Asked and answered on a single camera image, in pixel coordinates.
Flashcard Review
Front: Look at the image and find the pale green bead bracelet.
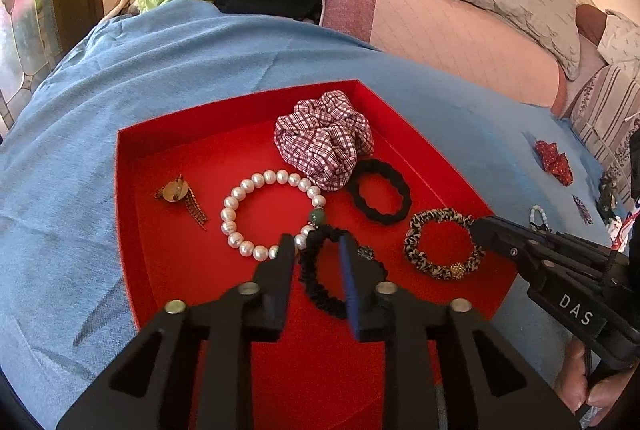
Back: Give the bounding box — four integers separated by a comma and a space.
529, 204, 552, 232

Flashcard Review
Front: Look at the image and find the dark grey hair claw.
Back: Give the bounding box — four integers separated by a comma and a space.
597, 174, 623, 223

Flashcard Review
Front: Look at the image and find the purple rhinestone hair clip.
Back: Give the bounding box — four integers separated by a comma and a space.
572, 195, 594, 225

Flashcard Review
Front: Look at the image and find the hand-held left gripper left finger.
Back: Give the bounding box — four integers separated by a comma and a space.
55, 233, 298, 430

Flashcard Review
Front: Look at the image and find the thin black hair tie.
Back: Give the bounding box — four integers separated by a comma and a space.
299, 226, 388, 321

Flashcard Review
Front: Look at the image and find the thick black scrunchie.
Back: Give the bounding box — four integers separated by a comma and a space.
347, 159, 412, 227

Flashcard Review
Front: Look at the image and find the blue blanket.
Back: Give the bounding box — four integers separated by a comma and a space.
0, 0, 636, 430

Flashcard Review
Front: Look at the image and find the white patterned pillow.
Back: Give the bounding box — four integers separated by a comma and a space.
595, 9, 640, 78

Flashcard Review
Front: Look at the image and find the gold tassel earring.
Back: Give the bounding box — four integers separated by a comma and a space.
154, 175, 208, 233

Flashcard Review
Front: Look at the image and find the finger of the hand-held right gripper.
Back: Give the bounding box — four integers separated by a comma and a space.
512, 256, 568, 297
470, 216, 618, 264

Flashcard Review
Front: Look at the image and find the striped floral pillow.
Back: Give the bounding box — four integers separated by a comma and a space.
562, 64, 640, 201

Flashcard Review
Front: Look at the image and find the red polka dot scrunchie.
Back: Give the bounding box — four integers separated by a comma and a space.
534, 140, 575, 187

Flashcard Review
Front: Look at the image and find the person's right hand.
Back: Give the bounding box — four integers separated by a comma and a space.
554, 339, 640, 427

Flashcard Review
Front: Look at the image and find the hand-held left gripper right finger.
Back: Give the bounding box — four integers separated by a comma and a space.
339, 231, 582, 430

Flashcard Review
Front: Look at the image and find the pink quilted cushion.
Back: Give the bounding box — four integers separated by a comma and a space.
320, 0, 568, 116

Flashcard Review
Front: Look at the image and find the white pearl bracelet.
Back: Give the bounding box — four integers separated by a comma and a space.
221, 170, 328, 261

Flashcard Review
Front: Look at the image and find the stained glass window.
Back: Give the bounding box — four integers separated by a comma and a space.
0, 0, 63, 136

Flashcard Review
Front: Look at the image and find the red plaid scrunchie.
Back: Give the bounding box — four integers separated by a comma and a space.
274, 90, 375, 192

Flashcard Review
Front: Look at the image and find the leopard print scrunchie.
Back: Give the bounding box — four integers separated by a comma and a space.
403, 208, 487, 281

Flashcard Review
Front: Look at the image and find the red box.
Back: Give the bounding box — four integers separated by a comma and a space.
114, 79, 523, 430

